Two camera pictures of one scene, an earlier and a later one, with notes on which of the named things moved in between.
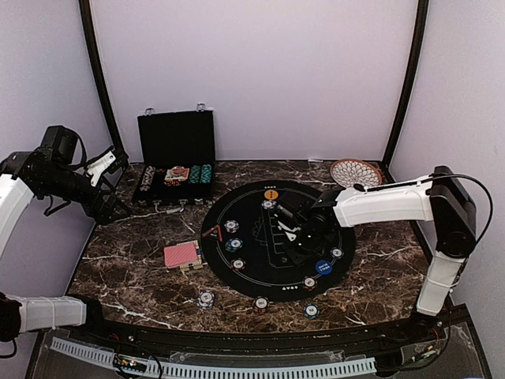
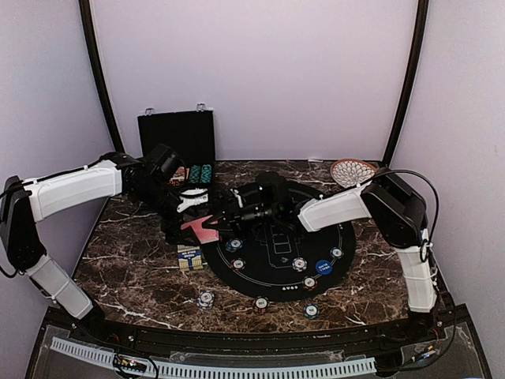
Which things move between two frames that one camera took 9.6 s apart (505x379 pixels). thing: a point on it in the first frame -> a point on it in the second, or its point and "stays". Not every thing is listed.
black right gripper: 304,258 -> 232,221
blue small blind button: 323,267 stays
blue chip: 337,253 stays
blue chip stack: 206,299 stays
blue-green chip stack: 311,310 stays
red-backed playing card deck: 181,254 -> 203,234
